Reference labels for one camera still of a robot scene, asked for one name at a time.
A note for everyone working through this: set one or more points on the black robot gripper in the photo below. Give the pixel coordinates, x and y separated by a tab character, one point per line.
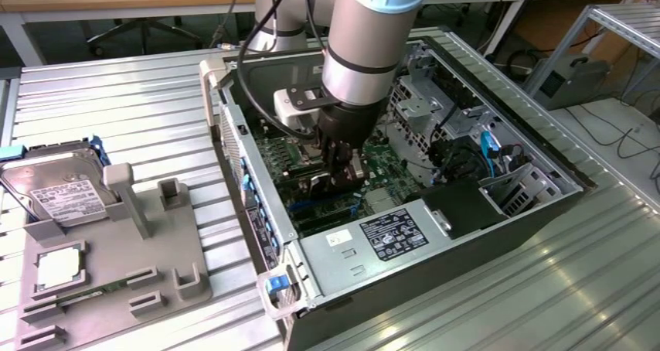
348	127

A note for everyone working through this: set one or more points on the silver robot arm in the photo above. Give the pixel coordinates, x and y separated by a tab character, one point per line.
366	38

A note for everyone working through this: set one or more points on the CPU socket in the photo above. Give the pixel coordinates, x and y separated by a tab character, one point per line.
310	152

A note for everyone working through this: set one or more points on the green motherboard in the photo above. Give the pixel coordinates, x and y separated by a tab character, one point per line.
384	173

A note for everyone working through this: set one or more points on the metal drive cage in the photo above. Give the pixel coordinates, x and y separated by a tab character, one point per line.
423	107

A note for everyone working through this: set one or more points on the silver chipset heatsink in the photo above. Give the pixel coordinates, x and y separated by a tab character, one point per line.
383	202

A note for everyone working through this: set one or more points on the long black expansion slot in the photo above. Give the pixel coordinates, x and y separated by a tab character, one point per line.
324	215
330	223

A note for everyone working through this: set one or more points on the black plastic shroud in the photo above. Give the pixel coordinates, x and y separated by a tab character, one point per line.
464	208

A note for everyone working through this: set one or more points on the grey power supply unit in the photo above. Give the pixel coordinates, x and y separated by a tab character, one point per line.
335	266

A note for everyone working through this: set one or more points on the metal disk bay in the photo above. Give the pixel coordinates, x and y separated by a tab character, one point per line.
526	192

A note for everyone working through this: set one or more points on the blue case latch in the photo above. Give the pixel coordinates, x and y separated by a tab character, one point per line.
276	283

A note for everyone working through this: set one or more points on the open black PC case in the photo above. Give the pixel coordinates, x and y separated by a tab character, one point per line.
464	270

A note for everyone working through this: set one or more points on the brown wooden panel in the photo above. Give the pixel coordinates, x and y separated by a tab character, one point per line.
542	26

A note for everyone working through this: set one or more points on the grey box device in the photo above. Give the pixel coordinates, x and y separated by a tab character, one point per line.
578	80

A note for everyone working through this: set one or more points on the black office chair base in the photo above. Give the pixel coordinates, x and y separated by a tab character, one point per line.
144	30

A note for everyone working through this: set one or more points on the grey plastic parts rack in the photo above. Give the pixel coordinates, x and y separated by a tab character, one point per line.
119	258

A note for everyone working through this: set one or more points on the silver hard disk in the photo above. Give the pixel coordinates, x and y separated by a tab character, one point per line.
51	188

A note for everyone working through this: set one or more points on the blue disk carrier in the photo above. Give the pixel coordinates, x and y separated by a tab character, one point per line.
10	154

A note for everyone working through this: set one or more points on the green RAM stick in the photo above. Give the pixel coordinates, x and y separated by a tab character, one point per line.
87	294

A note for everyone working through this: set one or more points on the silver CPU chip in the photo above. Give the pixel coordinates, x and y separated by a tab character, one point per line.
59	270

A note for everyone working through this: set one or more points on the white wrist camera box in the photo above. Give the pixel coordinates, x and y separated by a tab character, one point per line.
291	111

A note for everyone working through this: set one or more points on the aluminium frame table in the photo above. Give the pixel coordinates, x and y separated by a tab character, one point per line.
619	18

